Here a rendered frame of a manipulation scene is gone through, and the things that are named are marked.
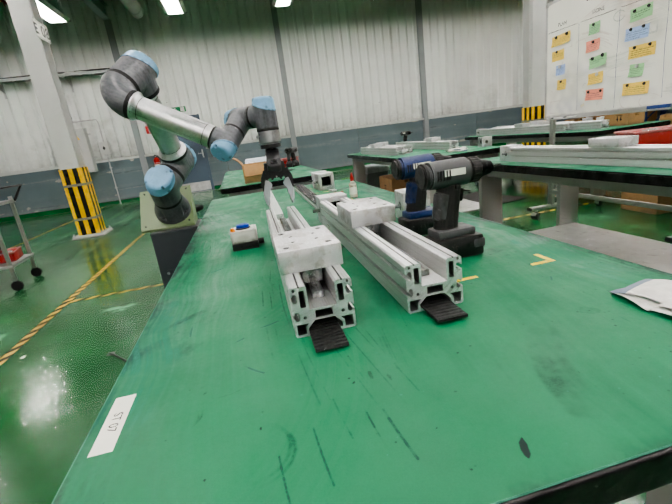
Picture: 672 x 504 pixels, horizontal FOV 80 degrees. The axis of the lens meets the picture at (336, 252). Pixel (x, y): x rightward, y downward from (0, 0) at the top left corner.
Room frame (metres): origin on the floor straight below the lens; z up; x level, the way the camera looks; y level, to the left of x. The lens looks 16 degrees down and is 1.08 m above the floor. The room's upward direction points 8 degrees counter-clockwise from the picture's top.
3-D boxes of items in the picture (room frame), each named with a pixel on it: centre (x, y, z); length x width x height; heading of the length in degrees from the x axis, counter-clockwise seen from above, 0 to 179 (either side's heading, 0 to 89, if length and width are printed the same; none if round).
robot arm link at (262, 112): (1.44, 0.18, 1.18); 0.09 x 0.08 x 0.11; 62
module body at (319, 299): (0.98, 0.10, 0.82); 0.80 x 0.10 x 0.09; 10
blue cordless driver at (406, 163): (1.13, -0.28, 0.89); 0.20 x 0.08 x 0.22; 102
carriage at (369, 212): (1.01, -0.09, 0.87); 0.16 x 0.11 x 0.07; 10
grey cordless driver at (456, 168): (0.89, -0.30, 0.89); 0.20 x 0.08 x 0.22; 102
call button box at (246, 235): (1.24, 0.27, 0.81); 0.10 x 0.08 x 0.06; 100
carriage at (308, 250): (0.73, 0.06, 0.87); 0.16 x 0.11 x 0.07; 10
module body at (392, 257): (1.01, -0.09, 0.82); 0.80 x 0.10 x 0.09; 10
